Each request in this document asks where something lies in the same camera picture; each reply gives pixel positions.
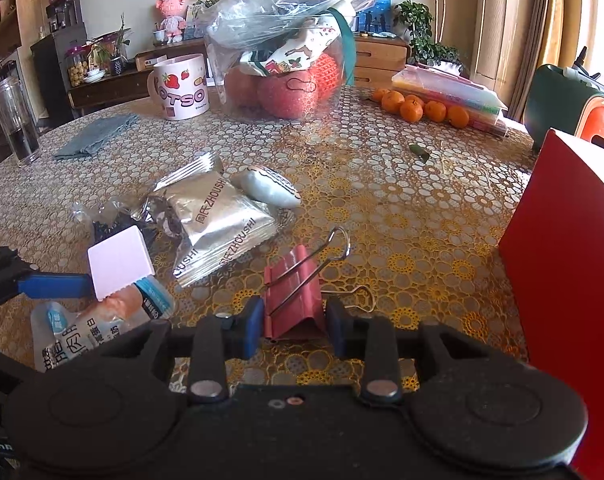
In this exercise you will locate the white plush toy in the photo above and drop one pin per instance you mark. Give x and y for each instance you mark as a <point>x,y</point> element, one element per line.
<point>267,185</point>

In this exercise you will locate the tall potted plant white pot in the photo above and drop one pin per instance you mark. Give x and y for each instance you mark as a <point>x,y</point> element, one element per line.
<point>422,20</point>

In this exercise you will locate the grey folded cloth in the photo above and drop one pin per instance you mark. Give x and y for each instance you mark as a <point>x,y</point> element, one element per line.
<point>97,135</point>

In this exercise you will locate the clear plastic bag of fruit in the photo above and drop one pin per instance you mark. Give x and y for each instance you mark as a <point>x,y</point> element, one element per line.
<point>282,35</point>

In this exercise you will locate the pink doll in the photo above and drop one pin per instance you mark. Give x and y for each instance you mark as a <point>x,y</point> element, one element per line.
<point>171,17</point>

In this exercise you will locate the small pale pink box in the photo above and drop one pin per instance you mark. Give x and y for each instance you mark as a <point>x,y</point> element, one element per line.
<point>119,260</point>

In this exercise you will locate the red cardboard box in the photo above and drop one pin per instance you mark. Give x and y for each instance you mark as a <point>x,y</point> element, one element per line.
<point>572,285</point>

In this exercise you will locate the small leafy potted plant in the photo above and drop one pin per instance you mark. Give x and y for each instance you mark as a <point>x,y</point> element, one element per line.
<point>113,50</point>

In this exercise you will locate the clear glass bottle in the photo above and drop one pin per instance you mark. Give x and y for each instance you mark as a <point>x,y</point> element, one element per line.
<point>17,125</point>

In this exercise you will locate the dark side cabinet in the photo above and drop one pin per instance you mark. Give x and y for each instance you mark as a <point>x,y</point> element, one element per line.
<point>52,75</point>

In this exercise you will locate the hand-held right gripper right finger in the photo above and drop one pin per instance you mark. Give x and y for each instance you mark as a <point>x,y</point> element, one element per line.
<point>334,325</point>

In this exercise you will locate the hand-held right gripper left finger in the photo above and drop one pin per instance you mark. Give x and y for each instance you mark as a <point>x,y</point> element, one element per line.
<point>254,320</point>

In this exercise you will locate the pink strawberry mug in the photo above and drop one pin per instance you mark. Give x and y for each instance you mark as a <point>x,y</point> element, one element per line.
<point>182,90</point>

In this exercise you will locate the small green leaf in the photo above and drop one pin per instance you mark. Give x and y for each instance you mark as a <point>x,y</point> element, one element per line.
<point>420,153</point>

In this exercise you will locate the row of orange tangerines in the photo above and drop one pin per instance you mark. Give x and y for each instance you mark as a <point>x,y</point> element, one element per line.
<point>412,110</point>

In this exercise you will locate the white printed snack pouch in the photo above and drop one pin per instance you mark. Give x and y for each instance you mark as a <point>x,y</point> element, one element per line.
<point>77,335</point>

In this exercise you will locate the yellow and grey curtain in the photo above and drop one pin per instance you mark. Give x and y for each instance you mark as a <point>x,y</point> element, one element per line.
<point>552,20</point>

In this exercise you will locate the snack jar with red lid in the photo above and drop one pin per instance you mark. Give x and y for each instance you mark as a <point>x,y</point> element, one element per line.
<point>77,67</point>

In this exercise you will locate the silver foil snack packet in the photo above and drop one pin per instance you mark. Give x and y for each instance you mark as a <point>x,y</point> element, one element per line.
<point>222,215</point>

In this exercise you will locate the wooden television cabinet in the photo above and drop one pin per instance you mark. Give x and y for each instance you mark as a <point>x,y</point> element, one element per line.
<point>377,60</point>

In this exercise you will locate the spindly plant in patterned pot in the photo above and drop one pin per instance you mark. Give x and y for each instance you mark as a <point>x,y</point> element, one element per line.
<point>204,7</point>

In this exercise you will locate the pink binder clip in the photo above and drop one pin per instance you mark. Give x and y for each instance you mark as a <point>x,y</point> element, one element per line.
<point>292,290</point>

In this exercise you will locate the floral patterned desktop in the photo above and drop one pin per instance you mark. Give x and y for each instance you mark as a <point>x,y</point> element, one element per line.
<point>382,200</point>

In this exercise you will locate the stack of colourful folders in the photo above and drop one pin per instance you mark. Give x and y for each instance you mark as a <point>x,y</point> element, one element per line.
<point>452,92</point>

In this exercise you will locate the cream standing air conditioner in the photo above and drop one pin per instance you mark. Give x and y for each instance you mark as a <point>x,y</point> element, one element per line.
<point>497,30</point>

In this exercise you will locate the dark crinkly packet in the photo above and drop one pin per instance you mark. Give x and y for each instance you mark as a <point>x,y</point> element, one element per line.
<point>107,222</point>

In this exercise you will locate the green and orange organizer box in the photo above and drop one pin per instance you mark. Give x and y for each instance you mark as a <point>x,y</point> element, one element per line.
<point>567,105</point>

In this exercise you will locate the blue picture box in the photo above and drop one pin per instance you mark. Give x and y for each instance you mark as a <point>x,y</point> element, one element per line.
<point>374,12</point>

